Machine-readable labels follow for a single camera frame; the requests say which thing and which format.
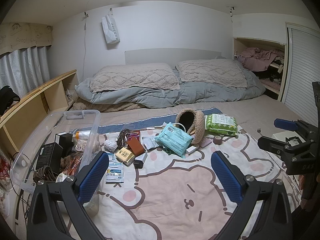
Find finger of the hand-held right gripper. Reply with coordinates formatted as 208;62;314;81
257;135;303;157
274;118;312;134

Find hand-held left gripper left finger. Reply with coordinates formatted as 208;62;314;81
27;151;110;240

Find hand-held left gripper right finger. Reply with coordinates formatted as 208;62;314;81
211;151;293;240

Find clear plastic storage box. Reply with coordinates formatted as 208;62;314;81
10;109;102;217

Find teal wet wipes pack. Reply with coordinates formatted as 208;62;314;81
154;122;195;158

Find white box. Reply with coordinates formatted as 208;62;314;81
271;131;300;145

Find orange rubber bands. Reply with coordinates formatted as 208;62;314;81
61;155;87;175

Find blue and white sachet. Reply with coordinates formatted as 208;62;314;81
105;161;125;183

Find beige bed sheet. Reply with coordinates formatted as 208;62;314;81
62;97;300;155

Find crumpled white paper ball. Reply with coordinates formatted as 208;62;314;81
104;139;118;152

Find gold box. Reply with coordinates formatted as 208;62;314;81
114;147;136;167

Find open wardrobe niche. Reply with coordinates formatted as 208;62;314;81
233;37;288;102

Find flat black box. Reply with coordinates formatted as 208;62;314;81
35;142;63;174

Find upright black box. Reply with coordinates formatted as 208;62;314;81
55;133;73;155

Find brown hair claw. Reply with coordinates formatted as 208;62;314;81
33;166;56;183

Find black charger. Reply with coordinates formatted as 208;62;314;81
133;152;148;169

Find green wet wipes pack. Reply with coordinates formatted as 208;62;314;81
204;114;238;137

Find cartoon printed blanket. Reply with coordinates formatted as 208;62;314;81
62;127;304;240

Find brown leather wallet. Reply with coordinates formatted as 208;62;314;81
126;138;146;156

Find white slatted wardrobe door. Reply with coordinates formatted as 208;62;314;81
280;22;320;120

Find red box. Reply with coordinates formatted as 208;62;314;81
126;130;141;143

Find white paper packets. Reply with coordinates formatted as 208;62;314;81
141;136;160;152

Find pile of pink clothes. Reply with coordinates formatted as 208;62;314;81
236;47;285;72

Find blue striped cloth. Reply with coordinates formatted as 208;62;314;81
96;107;223;134

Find beige textured pillow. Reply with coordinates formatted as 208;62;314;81
89;63;181;93
175;59;248;88

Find clear jar with red doll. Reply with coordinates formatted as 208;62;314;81
0;155;11;198

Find grey duvet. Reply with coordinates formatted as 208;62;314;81
74;67;266;107

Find wooden shelf unit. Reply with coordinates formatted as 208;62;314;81
0;69;78;160

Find black cap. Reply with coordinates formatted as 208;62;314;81
0;85;20;115

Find grey curtain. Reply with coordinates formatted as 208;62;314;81
0;45;50;98

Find white headboard panel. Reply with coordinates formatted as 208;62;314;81
124;48;222;66

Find white hanging paper bag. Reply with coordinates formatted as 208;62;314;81
101;14;121;44

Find beige printed curtain valance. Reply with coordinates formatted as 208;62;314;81
0;22;54;55

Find dark braided hair tie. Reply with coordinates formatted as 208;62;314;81
116;129;132;149

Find black cable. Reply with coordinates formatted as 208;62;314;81
15;187;33;230

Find thin white wall cable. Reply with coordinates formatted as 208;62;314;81
82;11;90;80

